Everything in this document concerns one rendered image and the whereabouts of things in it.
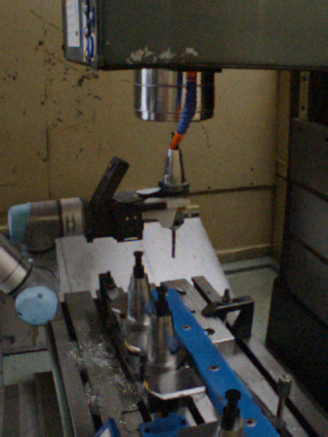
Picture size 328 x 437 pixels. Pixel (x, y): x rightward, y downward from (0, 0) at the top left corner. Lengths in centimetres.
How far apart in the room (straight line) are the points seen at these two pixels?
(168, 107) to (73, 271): 115
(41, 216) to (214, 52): 48
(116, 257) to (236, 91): 85
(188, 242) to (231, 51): 150
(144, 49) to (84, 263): 143
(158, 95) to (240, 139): 131
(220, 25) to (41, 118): 137
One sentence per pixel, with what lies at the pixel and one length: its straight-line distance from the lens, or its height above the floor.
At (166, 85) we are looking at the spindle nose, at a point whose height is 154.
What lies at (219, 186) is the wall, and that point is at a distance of 222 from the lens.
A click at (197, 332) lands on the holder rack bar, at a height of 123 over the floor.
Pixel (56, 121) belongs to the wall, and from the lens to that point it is 198.
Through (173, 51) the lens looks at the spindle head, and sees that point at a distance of 66.
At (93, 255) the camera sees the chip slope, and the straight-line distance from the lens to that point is 201.
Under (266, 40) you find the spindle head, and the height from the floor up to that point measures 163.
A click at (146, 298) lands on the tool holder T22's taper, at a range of 74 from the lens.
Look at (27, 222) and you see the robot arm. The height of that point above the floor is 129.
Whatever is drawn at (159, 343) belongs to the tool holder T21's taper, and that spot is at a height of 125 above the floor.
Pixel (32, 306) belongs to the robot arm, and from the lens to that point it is 88.
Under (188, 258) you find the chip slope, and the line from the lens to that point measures 205.
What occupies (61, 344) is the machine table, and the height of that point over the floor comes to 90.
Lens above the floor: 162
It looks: 21 degrees down
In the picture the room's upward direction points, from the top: straight up
